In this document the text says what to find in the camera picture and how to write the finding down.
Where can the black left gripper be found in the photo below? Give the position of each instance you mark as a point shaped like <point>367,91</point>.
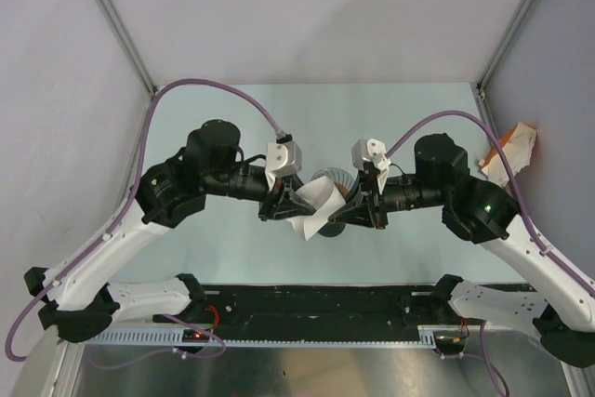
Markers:
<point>283,202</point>

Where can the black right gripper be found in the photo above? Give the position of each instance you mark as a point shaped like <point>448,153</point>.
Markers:
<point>369,207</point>

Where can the smoked glass dripper cone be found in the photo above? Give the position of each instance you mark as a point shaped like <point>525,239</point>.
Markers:
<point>342,179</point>

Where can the white paper coffee filter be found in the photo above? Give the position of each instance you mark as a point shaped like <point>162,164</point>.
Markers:
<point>324,196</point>

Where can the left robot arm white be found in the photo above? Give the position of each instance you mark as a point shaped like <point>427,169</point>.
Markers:
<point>81,300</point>

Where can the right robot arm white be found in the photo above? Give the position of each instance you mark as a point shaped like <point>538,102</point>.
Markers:
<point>559,313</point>

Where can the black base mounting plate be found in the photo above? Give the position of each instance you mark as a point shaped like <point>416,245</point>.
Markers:
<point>326,310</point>

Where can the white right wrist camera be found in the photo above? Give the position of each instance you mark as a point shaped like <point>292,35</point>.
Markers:
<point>372,151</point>

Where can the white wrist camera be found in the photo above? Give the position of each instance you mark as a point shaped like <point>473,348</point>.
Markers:
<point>372,151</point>
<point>283,158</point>

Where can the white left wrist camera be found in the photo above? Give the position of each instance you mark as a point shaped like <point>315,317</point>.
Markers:
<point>283,158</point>

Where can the grey slotted cable duct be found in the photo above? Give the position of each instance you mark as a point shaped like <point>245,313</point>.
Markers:
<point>183,337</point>

